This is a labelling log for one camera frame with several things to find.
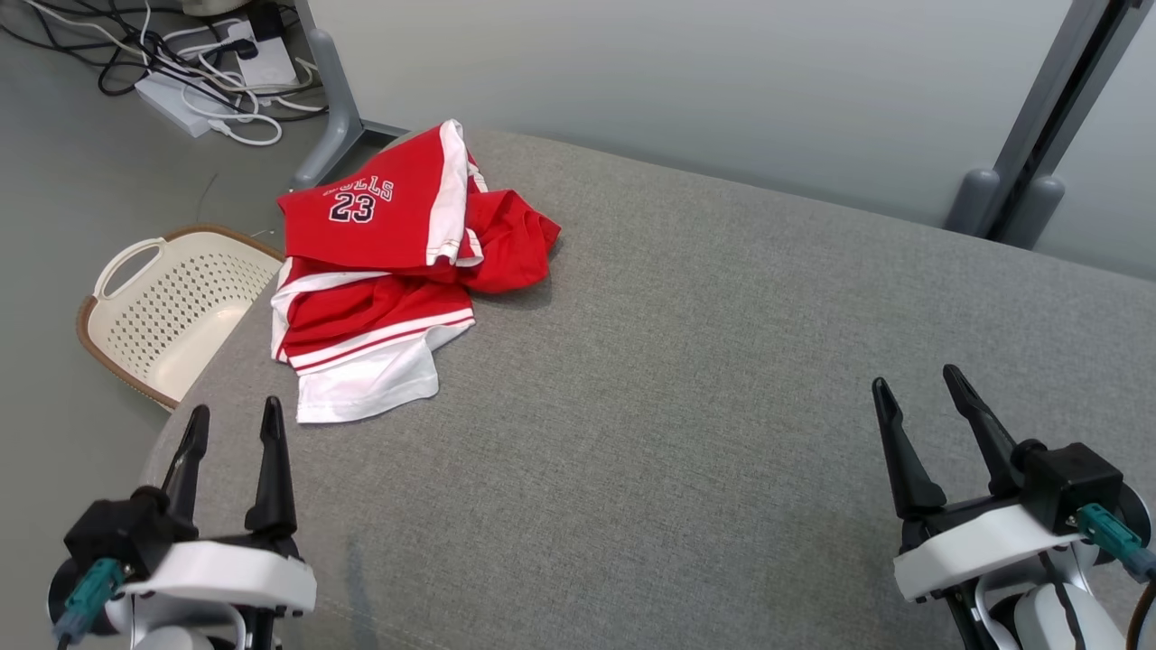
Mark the flat white power strip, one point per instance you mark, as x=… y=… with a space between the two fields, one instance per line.
x=176 y=97

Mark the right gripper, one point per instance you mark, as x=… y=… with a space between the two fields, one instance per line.
x=975 y=546

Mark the white power strip with plugs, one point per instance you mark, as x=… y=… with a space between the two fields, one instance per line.
x=271 y=65

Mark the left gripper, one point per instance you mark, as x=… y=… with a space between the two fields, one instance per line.
x=226 y=573

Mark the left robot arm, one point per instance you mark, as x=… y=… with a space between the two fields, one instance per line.
x=172 y=636

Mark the cream perforated laundry basket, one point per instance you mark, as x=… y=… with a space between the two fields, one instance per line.
x=181 y=316

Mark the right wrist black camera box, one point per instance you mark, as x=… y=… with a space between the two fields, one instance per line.
x=1070 y=483

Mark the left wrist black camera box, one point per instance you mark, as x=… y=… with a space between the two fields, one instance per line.
x=108 y=537

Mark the grey curved partition leg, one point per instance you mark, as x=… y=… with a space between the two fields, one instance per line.
x=339 y=108

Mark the red shorts with number 23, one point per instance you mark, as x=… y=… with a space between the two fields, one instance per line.
x=379 y=230

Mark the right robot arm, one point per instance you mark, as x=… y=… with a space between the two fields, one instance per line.
x=1048 y=623

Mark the grey partition post rounded feet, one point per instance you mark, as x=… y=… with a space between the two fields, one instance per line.
x=1039 y=117

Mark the red jersey with white sleeves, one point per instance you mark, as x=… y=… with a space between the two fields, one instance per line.
x=379 y=311

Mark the black power adapter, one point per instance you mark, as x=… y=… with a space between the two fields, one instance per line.
x=265 y=23

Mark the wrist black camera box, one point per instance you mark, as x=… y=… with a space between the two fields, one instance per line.
x=1070 y=483
x=108 y=537

